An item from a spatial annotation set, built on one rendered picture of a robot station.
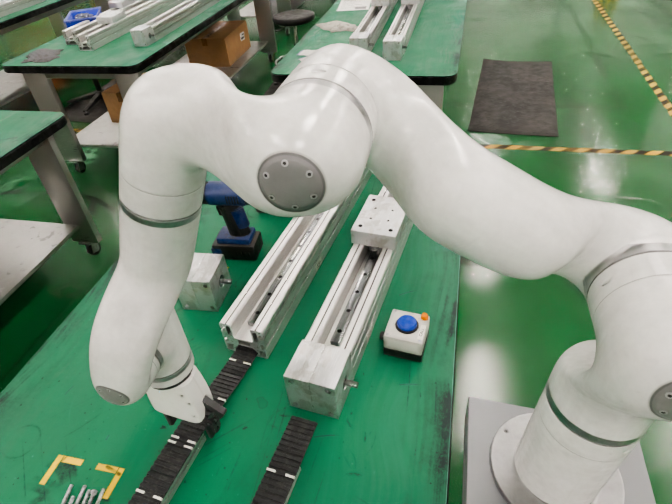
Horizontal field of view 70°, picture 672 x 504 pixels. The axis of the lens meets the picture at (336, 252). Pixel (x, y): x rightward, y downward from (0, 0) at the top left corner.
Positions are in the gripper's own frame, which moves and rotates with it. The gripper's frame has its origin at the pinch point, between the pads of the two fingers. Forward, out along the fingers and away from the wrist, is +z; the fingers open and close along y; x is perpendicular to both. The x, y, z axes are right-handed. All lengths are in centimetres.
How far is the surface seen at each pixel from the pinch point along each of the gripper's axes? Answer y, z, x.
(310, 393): 19.1, -2.1, 10.4
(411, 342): 33.9, -1.8, 27.4
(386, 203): 19, -9, 64
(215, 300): -12.7, 0.6, 28.9
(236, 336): -1.9, -0.5, 19.8
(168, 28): -174, 1, 240
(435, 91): 7, 15, 197
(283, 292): 4.5, -4.5, 31.1
